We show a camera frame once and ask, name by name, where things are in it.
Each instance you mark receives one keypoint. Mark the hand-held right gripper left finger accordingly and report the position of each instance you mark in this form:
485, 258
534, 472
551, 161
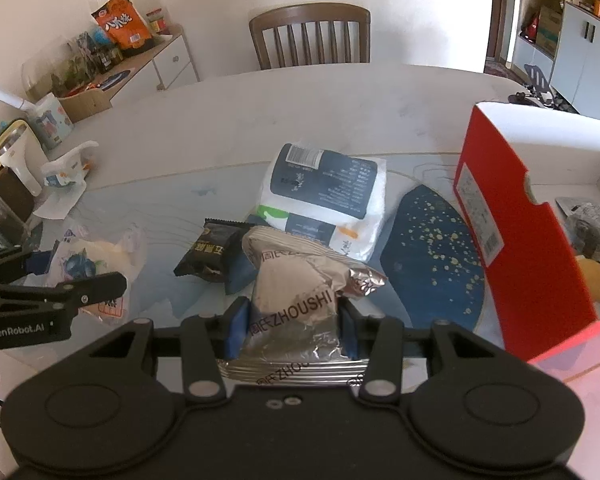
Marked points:
237, 327

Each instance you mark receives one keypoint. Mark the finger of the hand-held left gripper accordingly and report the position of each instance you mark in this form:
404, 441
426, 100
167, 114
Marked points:
35, 262
95, 285

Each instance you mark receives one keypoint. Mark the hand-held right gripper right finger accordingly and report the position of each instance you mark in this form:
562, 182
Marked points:
349, 332

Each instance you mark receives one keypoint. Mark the blueberry bread packet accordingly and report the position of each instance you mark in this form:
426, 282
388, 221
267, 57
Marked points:
105, 255

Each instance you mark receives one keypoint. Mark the silver foil packet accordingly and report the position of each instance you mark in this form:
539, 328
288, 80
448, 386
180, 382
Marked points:
295, 280

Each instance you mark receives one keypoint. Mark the red cardboard box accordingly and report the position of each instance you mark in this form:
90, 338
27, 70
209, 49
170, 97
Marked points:
530, 270

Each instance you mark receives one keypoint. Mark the white pouch with label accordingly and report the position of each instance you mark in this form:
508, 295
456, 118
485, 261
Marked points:
567, 206

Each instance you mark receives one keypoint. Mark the clear bag with black item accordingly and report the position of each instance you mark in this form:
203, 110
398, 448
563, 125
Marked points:
592, 230

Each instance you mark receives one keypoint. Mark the white marble desktop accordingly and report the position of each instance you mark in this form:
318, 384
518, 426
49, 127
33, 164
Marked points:
330, 105

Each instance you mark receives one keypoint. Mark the dark blue small packet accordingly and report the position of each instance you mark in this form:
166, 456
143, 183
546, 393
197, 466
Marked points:
237, 275

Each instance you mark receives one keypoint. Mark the clear organizer box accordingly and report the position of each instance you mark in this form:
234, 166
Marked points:
5, 210

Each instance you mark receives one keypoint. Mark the black snack packet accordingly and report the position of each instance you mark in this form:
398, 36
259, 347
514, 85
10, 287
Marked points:
210, 250

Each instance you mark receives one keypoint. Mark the white handheld device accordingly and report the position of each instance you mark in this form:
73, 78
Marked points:
20, 165

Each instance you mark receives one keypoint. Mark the white plastic bag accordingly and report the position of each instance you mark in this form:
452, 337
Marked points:
65, 167

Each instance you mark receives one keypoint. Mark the tissue pack green orange marks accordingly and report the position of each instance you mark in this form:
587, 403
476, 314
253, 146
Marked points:
320, 232

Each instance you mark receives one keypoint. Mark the printed cup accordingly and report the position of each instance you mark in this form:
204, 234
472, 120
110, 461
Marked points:
52, 122

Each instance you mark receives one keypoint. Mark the tissue pack dark blue label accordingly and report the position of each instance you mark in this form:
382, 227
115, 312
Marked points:
325, 180

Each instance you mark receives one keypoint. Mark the white paper roll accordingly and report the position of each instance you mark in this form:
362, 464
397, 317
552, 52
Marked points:
7, 97

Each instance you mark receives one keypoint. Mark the dark blue round disc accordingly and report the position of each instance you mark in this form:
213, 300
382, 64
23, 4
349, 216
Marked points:
115, 79

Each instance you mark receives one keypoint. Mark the glass display case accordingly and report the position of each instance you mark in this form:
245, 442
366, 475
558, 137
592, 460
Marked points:
70, 65

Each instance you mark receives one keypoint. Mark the red box lid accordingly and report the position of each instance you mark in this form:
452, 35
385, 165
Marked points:
580, 355

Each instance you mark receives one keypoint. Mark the white side cabinet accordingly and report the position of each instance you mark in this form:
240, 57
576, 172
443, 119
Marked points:
172, 62

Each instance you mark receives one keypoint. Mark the orange snack bag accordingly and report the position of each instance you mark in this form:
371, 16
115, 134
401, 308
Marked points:
122, 25

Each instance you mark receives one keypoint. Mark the red lid jar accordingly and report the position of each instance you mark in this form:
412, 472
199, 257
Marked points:
156, 22

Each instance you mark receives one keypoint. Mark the wooden chair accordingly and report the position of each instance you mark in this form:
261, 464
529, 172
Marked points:
310, 14

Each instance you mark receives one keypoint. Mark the red toy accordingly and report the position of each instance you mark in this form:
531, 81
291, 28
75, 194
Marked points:
531, 27

